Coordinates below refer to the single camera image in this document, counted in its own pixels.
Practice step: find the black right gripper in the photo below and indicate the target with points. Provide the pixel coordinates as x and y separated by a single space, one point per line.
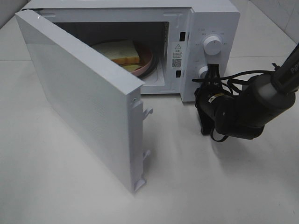
213 103

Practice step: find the white microwave knob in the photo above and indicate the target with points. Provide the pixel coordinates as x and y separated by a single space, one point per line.
212 45
202 72

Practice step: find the pink round plate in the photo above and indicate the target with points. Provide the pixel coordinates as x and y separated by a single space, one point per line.
146 57

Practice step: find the white bread sandwich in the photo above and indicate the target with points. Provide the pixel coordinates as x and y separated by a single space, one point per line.
122 53

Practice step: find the white microwave door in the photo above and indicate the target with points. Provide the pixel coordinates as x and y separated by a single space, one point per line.
99 100

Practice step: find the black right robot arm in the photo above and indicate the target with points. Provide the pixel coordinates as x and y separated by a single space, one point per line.
241 105

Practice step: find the white microwave oven body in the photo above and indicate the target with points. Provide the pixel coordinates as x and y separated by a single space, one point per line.
156 23

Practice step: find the white warning label sticker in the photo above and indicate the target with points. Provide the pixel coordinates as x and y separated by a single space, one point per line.
178 50

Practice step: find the glass microwave turntable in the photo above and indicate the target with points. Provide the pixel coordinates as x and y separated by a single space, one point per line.
151 68

